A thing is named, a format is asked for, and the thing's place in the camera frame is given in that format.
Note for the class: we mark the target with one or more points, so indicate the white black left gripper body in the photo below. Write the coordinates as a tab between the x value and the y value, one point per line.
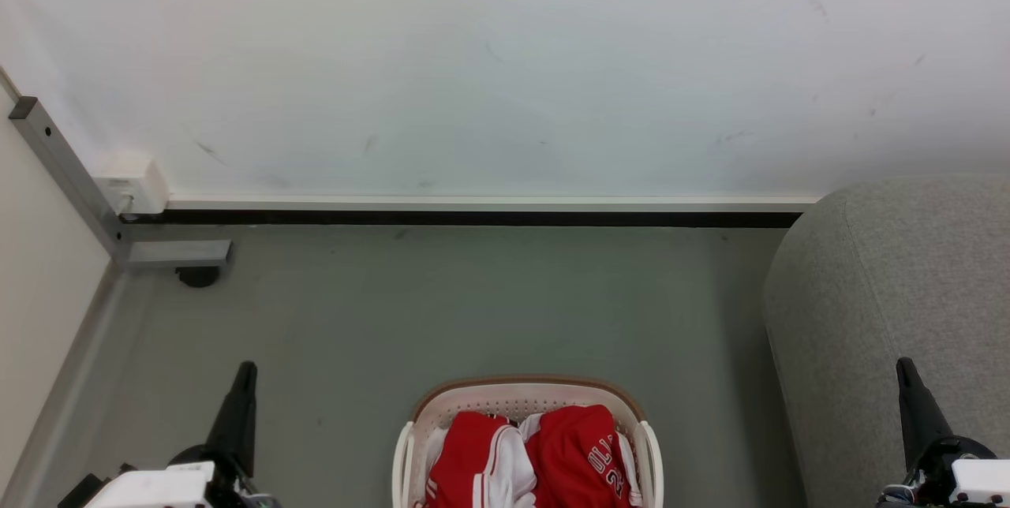
154	488

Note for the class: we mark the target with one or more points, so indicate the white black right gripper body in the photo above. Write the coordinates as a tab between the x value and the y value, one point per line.
978	480

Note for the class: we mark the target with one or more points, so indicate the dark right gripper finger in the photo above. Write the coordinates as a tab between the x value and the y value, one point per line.
915	413

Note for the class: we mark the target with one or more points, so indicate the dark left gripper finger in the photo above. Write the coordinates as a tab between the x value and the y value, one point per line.
238	421

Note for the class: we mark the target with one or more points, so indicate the red white striped shorts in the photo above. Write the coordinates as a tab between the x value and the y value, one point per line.
473	461

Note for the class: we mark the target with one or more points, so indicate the red basketball jersey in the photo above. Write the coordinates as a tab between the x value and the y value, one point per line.
576	453

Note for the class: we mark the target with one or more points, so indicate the grey fabric sofa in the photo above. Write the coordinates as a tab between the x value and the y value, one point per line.
892	287

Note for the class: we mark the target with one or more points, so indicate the white perforated laundry basket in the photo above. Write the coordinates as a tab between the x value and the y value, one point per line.
513	396

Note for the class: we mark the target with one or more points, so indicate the white black baseboard strip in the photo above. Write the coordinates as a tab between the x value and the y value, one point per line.
473	210

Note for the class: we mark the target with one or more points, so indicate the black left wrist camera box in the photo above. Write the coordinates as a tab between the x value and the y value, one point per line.
79	494

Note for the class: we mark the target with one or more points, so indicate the black round frame foot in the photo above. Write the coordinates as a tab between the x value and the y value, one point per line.
198	277

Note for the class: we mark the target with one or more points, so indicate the white wall socket box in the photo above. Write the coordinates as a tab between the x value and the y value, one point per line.
134	184

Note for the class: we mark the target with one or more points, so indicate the grey aluminium frame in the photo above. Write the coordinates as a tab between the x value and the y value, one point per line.
71	177

